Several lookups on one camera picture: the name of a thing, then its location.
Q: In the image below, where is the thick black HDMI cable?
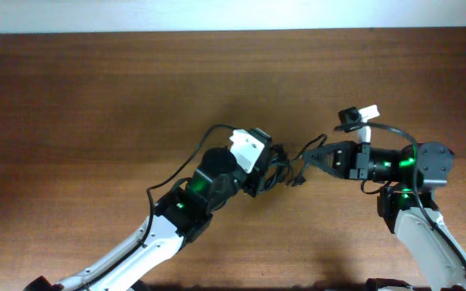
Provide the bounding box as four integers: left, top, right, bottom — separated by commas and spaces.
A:
256, 144, 294, 194

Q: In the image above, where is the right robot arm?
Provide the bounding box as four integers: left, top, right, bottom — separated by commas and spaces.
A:
303, 141, 466, 290

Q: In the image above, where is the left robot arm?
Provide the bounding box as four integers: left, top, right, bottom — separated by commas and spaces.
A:
25, 129, 287, 291

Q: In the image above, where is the black arm base clamp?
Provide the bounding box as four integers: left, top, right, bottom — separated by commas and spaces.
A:
365, 278, 413, 291

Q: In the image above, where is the right camera black cable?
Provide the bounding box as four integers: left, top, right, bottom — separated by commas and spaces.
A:
333, 121, 466, 291

